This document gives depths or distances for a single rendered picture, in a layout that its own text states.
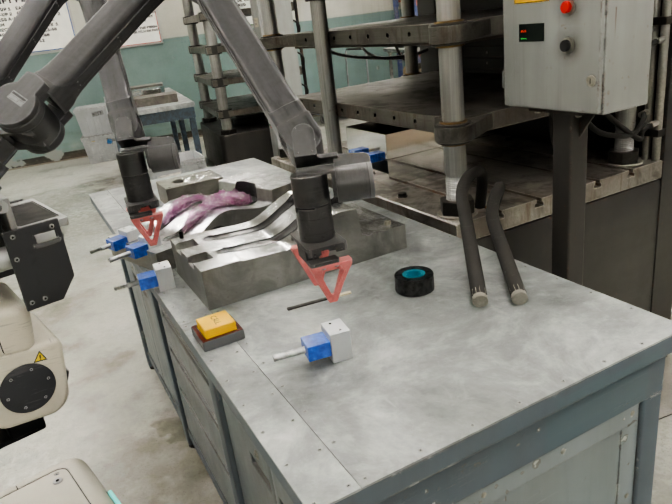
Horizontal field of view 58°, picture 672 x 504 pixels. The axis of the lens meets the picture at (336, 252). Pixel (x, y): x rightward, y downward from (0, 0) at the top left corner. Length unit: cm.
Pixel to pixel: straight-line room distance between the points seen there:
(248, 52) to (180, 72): 754
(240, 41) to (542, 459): 83
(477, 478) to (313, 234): 43
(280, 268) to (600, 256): 115
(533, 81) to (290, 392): 98
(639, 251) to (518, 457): 139
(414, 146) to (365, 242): 75
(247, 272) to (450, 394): 55
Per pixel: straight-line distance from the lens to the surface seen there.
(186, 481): 217
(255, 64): 104
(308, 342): 103
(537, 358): 104
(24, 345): 135
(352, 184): 92
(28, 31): 159
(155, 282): 145
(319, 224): 94
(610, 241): 215
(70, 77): 113
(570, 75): 152
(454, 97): 165
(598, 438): 115
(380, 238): 144
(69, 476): 188
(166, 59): 857
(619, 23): 150
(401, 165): 209
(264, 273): 132
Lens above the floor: 134
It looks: 21 degrees down
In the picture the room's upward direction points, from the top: 7 degrees counter-clockwise
